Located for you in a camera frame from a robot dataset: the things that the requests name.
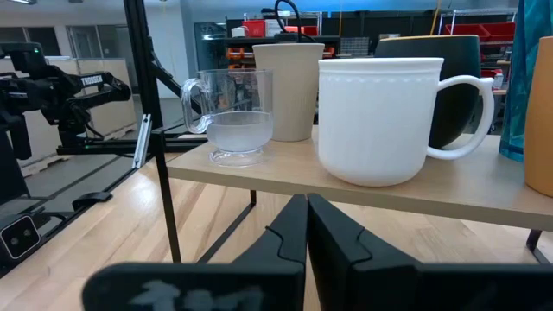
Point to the black storage rack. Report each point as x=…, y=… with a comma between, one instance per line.
x=242, y=52

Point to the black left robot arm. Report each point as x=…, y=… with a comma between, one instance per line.
x=101, y=88

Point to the silver aluminium bar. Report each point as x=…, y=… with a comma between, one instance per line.
x=142, y=140

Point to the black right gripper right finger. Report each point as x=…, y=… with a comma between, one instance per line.
x=341, y=255

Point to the black table-level camera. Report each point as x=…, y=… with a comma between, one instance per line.
x=19, y=237

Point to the teal glass tumbler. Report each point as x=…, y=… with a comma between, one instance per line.
x=525, y=65

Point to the dark brown mug yellow inside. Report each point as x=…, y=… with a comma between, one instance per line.
x=458, y=86

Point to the orange cup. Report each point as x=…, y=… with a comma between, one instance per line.
x=540, y=121

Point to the beige cup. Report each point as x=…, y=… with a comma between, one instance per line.
x=294, y=90

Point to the wooden shelf with black frame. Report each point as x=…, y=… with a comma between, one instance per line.
x=453, y=190

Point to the white mug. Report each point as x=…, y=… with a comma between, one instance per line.
x=376, y=125

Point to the wide red storage bin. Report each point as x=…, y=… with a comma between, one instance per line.
x=479, y=31

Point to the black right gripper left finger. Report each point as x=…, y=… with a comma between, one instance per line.
x=285, y=255

